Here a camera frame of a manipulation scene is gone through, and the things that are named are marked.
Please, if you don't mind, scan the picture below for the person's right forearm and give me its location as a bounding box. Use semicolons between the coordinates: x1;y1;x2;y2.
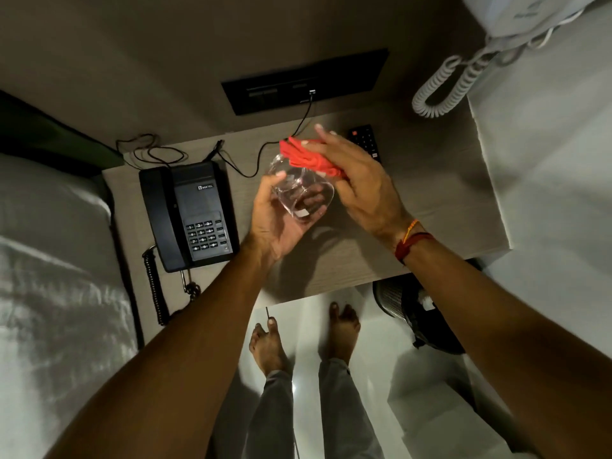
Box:
397;234;612;459

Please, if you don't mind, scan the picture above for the white bed with sheet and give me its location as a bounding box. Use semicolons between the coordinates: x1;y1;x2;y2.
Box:
0;153;139;459

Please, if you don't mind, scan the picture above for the black desk telephone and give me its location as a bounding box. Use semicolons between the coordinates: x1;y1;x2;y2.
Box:
139;160;240;274

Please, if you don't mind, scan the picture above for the black power cable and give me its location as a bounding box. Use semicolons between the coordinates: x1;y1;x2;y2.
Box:
203;90;316;179

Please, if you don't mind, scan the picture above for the dark green headboard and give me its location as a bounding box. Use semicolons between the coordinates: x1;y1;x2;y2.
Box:
0;89;126;178

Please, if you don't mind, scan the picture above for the person's grey right trouser leg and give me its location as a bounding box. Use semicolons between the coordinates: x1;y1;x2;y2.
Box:
318;358;384;459

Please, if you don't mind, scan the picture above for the black remote control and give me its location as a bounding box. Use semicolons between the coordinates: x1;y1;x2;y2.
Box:
346;124;382;163

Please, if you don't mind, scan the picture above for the black mesh waste bin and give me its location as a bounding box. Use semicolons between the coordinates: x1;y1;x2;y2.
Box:
372;272;467;355

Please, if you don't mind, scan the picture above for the person's grey trouser leg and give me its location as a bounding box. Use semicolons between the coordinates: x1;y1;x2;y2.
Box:
243;369;297;459
318;358;384;459

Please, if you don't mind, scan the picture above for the person's foot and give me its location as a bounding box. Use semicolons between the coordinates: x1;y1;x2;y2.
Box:
249;317;291;377
326;302;361;365

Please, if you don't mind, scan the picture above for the person's grey left trouser leg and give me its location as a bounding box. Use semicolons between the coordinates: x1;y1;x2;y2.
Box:
243;369;297;459

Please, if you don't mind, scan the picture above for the person's right foot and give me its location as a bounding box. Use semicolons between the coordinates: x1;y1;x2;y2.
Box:
326;302;361;365

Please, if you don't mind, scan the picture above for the clear drinking glass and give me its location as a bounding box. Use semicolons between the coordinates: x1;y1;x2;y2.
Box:
268;154;335;220

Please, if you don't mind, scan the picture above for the black wall socket panel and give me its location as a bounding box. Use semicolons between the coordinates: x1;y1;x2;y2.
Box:
221;48;389;116

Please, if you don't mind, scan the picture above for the white wall hair dryer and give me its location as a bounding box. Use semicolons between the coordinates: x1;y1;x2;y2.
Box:
460;0;604;52

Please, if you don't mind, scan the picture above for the person's left hand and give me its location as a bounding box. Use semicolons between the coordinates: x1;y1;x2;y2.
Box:
248;170;330;264

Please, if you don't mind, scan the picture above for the red thread wristband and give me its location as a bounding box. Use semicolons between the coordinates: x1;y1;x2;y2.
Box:
394;232;436;264

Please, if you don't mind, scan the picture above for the person's left foot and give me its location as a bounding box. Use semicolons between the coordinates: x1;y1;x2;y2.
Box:
249;317;291;377

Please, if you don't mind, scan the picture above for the person's left forearm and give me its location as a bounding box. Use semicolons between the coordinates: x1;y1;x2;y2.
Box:
44;234;278;459

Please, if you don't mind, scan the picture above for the red cleaning cloth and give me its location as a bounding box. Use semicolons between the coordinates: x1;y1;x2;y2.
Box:
279;136;346;179

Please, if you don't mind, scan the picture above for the person's right hand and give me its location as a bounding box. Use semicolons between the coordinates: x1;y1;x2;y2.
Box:
301;124;420;249

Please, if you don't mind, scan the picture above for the white coiled dryer cord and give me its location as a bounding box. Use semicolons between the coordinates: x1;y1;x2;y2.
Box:
412;9;585;119

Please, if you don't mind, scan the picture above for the black tangled phone line cable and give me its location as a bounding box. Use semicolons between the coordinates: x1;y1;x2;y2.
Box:
115;134;189;171

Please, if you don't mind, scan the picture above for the black coiled telephone cord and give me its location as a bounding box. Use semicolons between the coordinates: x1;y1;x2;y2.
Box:
142;245;202;327

